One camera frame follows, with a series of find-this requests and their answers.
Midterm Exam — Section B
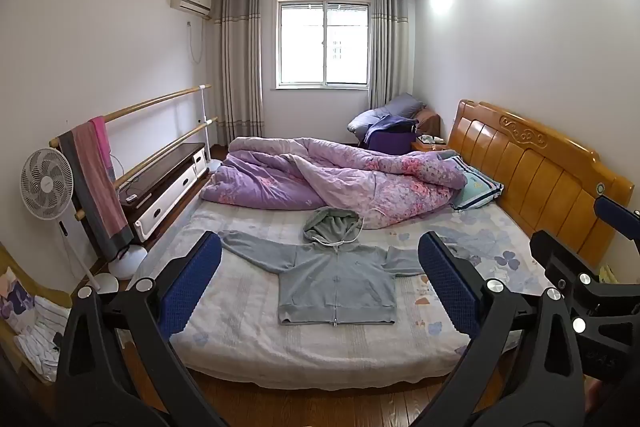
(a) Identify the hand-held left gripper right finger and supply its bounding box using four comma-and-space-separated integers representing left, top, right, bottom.
417, 231, 586, 427

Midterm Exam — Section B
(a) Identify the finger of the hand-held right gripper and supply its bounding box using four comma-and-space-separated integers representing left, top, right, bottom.
530, 229, 599, 294
594, 195, 640, 241

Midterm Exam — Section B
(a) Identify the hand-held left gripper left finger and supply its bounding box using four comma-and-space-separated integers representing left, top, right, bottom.
54, 231, 231, 427

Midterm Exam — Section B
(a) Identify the grey zip hoodie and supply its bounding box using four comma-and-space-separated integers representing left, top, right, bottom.
218, 207, 426, 327

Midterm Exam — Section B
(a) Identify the person's right hand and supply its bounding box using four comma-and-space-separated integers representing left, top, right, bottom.
587, 380, 609, 427

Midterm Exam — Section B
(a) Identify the bed with floral sheet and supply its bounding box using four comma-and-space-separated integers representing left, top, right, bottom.
127, 197, 557, 393

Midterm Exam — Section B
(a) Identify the wooden headboard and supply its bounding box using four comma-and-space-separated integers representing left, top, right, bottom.
446, 99, 636, 269

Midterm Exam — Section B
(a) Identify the teal pillow with navy border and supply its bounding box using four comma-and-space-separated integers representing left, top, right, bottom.
447, 156, 505, 212

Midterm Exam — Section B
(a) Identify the dark top white cabinet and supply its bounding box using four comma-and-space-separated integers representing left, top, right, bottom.
117, 143, 210, 242

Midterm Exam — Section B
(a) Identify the grey and salmon striped towel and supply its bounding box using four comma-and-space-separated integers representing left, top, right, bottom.
57, 121, 135, 254

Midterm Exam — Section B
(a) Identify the wooden nightstand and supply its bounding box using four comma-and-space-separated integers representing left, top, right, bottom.
411, 134, 451, 154

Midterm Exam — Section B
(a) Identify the purple floral comforter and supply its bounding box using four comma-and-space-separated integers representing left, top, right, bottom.
200, 136, 468, 230

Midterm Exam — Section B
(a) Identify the dark purple blanket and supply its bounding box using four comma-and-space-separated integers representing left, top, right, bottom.
362, 116, 420, 154

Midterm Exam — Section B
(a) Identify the pink towel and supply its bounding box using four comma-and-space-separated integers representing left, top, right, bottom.
89, 116, 115, 170

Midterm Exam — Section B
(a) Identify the white standing fan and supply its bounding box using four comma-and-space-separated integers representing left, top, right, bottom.
20, 148, 120, 295

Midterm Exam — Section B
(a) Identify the floral cushion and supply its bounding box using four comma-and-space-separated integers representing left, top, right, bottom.
0, 267, 37, 334

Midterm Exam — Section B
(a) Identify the pile of bedding on chair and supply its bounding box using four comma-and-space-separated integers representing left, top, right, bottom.
347, 93, 426, 138

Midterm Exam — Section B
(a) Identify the wooden ballet barre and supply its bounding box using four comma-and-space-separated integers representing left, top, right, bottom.
49, 84, 223, 280

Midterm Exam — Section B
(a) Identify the grey beige curtain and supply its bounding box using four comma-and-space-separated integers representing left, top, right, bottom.
369, 0, 417, 108
209, 0, 264, 146

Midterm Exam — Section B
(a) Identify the window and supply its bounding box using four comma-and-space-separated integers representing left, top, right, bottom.
274, 0, 372, 90

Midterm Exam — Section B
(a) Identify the white air conditioner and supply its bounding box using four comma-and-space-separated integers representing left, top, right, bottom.
170, 0, 213, 18

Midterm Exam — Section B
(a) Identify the air conditioner power cord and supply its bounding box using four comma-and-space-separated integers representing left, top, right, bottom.
187, 21, 203, 64

